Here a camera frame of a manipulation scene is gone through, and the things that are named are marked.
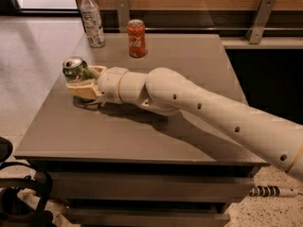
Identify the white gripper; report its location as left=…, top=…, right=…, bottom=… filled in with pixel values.
left=65, top=64, right=130, bottom=110

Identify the grey side shelf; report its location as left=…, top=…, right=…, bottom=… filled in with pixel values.
left=221, top=37, right=303, bottom=49

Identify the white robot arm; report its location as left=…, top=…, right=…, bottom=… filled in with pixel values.
left=62, top=66, right=303, bottom=181

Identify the clear plastic water bottle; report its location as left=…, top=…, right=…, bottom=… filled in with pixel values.
left=80, top=0, right=106, bottom=48

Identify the right metal bracket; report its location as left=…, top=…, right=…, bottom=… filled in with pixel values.
left=245, top=0, right=276, bottom=44

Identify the black chair base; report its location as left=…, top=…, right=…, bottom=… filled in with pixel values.
left=0, top=137, right=57, bottom=227

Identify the grey table with drawers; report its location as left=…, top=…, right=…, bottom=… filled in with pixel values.
left=13, top=32, right=271, bottom=227

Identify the red cola can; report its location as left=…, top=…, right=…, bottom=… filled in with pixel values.
left=127, top=19, right=147, bottom=58

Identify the striped cable plug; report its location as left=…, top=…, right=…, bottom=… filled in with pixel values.
left=249, top=185, right=302, bottom=198

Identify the left metal bracket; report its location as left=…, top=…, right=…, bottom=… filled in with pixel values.
left=116, top=0, right=130, bottom=33

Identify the metal bracket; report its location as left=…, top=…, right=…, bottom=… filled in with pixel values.
left=116, top=0, right=130, bottom=33
left=245, top=0, right=276, bottom=44

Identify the green soda can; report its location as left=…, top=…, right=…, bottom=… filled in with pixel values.
left=62, top=56, right=92, bottom=83

